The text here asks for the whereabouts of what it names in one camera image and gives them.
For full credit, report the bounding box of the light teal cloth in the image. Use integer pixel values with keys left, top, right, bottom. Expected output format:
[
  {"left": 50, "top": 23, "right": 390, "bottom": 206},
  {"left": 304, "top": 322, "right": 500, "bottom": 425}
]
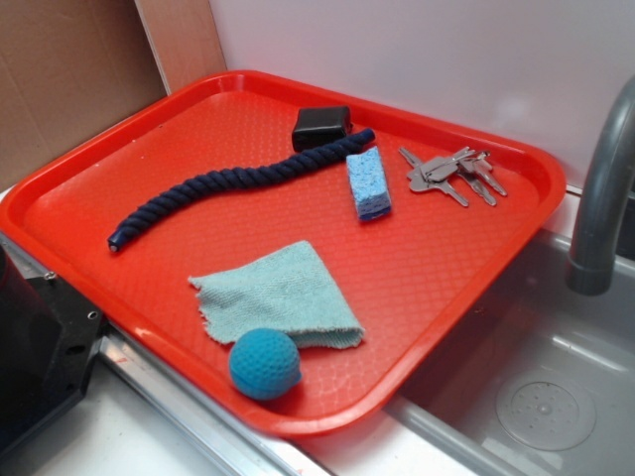
[{"left": 189, "top": 241, "right": 365, "bottom": 350}]

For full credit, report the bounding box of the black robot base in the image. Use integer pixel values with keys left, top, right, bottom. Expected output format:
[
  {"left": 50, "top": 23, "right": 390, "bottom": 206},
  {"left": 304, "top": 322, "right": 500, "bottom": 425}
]
[{"left": 1, "top": 250, "right": 106, "bottom": 457}]

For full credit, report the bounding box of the grey faucet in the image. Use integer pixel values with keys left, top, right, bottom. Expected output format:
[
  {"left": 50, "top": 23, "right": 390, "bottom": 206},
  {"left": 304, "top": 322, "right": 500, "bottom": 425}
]
[{"left": 566, "top": 79, "right": 634, "bottom": 296}]

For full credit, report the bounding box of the dark blue twisted rope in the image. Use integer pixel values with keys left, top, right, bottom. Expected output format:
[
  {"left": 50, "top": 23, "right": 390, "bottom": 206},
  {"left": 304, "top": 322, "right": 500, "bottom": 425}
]
[{"left": 106, "top": 127, "right": 376, "bottom": 256}]

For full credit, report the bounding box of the red plastic tray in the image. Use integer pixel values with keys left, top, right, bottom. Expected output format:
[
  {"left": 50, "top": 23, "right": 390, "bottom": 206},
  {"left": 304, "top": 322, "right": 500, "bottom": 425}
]
[{"left": 1, "top": 71, "right": 566, "bottom": 437}]

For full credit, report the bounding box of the grey plastic sink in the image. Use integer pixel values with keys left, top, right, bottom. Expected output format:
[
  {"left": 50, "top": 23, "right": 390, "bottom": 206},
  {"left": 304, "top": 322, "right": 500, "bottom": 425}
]
[{"left": 387, "top": 232, "right": 634, "bottom": 475}]

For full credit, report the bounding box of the blue sponge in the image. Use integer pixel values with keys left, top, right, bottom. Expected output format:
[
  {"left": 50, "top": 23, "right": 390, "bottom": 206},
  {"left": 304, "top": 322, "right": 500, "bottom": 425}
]
[{"left": 346, "top": 147, "right": 392, "bottom": 221}]

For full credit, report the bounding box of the brown cardboard panel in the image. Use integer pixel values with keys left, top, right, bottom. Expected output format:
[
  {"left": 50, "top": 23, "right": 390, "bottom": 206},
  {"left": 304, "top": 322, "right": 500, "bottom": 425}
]
[{"left": 1, "top": 1, "right": 226, "bottom": 189}]

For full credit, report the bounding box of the blue dimpled ball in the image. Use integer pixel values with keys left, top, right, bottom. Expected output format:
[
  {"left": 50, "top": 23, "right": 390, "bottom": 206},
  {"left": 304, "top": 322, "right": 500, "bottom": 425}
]
[{"left": 228, "top": 328, "right": 302, "bottom": 401}]

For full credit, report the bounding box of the small black box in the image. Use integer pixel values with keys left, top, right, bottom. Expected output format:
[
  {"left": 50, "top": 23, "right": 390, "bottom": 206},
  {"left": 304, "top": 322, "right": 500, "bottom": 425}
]
[{"left": 292, "top": 105, "right": 352, "bottom": 152}]

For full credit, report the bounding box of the bunch of silver keys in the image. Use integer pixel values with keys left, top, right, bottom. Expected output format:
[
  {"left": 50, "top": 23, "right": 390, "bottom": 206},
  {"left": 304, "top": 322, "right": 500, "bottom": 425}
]
[{"left": 398, "top": 147, "right": 508, "bottom": 207}]

